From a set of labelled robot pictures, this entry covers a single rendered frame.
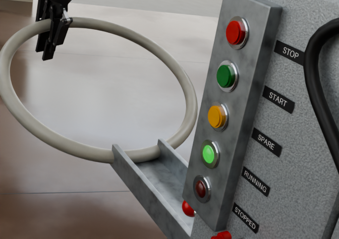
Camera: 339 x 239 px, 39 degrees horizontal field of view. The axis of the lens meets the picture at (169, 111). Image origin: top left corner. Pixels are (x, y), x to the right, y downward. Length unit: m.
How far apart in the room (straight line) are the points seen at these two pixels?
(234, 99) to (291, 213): 0.14
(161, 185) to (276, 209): 0.47
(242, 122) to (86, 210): 2.19
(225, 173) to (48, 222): 2.07
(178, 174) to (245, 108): 0.49
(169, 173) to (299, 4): 0.60
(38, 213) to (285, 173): 2.21
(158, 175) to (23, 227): 1.62
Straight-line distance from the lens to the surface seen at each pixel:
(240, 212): 0.59
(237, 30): 0.52
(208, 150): 0.58
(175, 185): 0.98
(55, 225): 2.57
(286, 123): 0.51
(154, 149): 1.04
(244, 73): 0.53
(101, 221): 2.62
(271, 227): 0.55
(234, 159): 0.56
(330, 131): 0.45
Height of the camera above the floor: 1.59
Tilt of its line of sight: 24 degrees down
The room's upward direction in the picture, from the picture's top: 10 degrees clockwise
